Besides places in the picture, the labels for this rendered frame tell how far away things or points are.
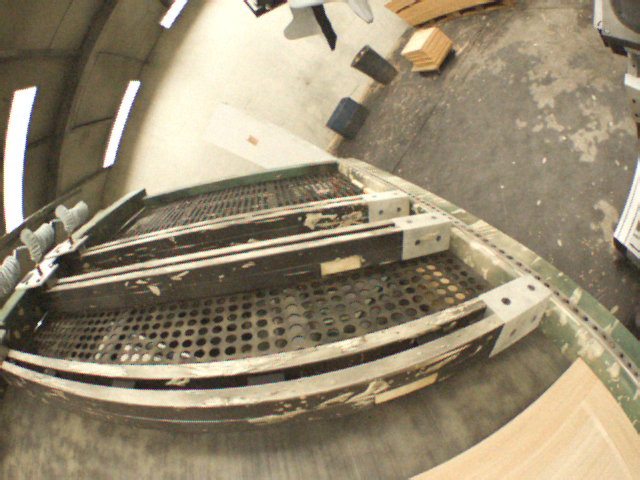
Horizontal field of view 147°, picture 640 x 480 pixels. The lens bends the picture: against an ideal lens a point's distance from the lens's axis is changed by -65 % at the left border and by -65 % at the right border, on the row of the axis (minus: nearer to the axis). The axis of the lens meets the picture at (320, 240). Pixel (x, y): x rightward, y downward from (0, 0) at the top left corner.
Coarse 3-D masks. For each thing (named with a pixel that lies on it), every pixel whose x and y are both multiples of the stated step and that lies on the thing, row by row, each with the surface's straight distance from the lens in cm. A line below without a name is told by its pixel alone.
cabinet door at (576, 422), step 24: (576, 360) 45; (576, 384) 42; (600, 384) 45; (528, 408) 35; (552, 408) 37; (576, 408) 40; (600, 408) 43; (504, 432) 33; (528, 432) 34; (552, 432) 36; (576, 432) 39; (600, 432) 42; (624, 432) 46; (456, 456) 30; (480, 456) 31; (504, 456) 32; (528, 456) 33; (552, 456) 35; (576, 456) 38; (600, 456) 41; (624, 456) 45
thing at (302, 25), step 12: (300, 12) 36; (312, 12) 36; (324, 12) 36; (288, 24) 36; (300, 24) 36; (312, 24) 37; (324, 24) 36; (288, 36) 36; (300, 36) 37; (324, 36) 37; (336, 36) 37
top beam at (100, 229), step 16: (144, 192) 160; (112, 208) 132; (128, 208) 141; (96, 224) 116; (112, 224) 126; (96, 240) 114; (64, 256) 98; (64, 272) 97; (32, 288) 87; (16, 304) 83; (32, 304) 86; (0, 320) 82; (16, 320) 82; (32, 320) 86; (16, 336) 82; (0, 384) 79
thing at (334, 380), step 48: (528, 288) 42; (0, 336) 69; (384, 336) 30; (432, 336) 31; (480, 336) 32; (48, 384) 46; (96, 384) 42; (144, 384) 35; (192, 384) 31; (240, 384) 30; (288, 384) 26; (336, 384) 26; (384, 384) 28; (192, 432) 35
